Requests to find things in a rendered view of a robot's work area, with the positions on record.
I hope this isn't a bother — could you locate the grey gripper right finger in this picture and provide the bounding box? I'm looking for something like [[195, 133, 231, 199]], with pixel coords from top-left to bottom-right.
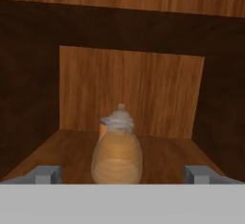
[[183, 165, 245, 185]]

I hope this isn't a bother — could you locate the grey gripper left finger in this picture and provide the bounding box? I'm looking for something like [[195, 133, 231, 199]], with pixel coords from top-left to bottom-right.
[[0, 165, 62, 185]]

